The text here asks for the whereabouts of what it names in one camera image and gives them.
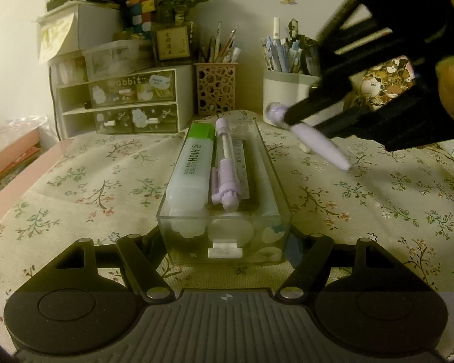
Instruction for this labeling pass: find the clear plastic drawer tray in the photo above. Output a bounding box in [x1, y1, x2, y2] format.
[156, 119, 290, 266]

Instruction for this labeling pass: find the colourful puzzle cube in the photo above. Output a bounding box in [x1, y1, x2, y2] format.
[126, 0, 158, 33]

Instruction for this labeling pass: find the clear plastic wrap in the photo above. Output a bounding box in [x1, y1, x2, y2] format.
[0, 115, 58, 152]

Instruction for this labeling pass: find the cream paper sheet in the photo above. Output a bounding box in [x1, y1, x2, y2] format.
[37, 11, 77, 64]

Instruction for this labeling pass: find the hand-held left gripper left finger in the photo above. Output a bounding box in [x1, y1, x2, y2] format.
[72, 232, 176, 305]

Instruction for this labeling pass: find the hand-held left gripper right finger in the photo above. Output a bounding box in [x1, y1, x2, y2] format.
[274, 234, 380, 305]

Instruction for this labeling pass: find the white drawer organizer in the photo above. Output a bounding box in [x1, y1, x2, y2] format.
[54, 64, 196, 136]

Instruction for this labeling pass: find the bunch of pencils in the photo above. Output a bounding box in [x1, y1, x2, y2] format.
[198, 20, 243, 65]

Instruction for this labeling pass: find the green cap highlighter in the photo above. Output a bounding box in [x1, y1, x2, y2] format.
[166, 120, 217, 213]

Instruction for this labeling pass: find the white storage box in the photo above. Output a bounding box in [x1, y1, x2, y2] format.
[77, 5, 124, 49]

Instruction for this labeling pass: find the square labelled plant pot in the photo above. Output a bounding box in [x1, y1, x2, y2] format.
[151, 23, 194, 64]

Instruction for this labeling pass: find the purple patterned pen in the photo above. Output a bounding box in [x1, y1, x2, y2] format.
[265, 102, 352, 172]

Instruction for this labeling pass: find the purple clear barrel pen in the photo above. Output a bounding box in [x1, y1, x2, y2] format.
[210, 117, 241, 213]

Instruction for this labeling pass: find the cat pattern pouch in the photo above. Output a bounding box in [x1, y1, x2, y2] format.
[347, 54, 417, 111]

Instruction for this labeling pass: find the black cable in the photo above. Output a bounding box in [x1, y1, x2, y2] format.
[52, 67, 60, 137]

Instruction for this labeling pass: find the pink lattice pen holder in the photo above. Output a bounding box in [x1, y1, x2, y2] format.
[194, 62, 238, 116]

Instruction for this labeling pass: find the white pen holder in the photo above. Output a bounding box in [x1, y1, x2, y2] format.
[262, 69, 324, 126]

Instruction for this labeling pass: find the floral tablecloth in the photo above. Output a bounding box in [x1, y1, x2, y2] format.
[0, 109, 454, 312]

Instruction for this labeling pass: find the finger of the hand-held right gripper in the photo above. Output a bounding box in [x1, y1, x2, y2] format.
[313, 106, 388, 141]
[285, 82, 349, 127]

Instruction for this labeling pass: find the bunch of blue white pens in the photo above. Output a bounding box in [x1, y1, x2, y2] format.
[260, 17, 319, 75]

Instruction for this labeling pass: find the pink flat box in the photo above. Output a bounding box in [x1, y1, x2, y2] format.
[0, 126, 43, 190]

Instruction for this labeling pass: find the clear ruler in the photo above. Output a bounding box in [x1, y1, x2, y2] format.
[229, 121, 258, 198]

